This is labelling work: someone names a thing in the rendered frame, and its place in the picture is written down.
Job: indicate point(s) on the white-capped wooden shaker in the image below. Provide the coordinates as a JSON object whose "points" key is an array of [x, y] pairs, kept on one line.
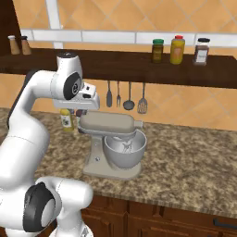
{"points": [[14, 46]]}

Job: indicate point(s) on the hanging slotted spatula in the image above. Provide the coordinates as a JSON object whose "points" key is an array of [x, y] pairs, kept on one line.
{"points": [[142, 106]]}

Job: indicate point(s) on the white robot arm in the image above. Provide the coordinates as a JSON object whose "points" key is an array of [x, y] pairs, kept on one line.
{"points": [[21, 148]]}

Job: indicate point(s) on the red-lidded yellow bottle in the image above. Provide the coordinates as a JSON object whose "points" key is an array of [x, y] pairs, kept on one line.
{"points": [[177, 51]]}

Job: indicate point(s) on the dark wooden wall cupboard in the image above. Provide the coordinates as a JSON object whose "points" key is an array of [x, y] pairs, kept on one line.
{"points": [[7, 24]]}

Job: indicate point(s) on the green-lidded dark jar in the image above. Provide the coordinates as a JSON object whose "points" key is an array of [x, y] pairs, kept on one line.
{"points": [[157, 52]]}

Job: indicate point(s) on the brown wooden base cupboards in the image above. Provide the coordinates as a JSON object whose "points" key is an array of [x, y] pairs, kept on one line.
{"points": [[148, 222]]}

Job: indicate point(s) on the dark wooden shelf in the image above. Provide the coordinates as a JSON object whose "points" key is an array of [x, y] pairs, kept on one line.
{"points": [[123, 66]]}

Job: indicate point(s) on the black-capped wooden shaker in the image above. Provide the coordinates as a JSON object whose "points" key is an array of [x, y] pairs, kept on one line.
{"points": [[26, 47]]}

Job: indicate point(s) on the dark hanging turner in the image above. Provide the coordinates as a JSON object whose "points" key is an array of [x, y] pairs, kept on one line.
{"points": [[109, 97]]}

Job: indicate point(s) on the hanging dark ladle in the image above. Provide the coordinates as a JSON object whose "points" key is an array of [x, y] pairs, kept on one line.
{"points": [[128, 104]]}

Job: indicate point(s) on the hanging metal fork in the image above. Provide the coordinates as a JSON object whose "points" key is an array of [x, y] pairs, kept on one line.
{"points": [[118, 95]]}

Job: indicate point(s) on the yellow oil bottle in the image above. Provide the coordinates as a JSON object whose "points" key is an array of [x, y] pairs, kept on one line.
{"points": [[67, 122]]}

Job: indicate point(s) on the black-lidded brown spice jar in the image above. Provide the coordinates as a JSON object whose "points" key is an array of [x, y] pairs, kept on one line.
{"points": [[201, 53]]}

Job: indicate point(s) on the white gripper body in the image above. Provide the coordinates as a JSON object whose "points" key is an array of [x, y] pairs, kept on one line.
{"points": [[77, 104]]}

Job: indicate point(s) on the beige stand mixer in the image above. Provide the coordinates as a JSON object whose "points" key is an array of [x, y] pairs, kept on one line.
{"points": [[106, 123]]}

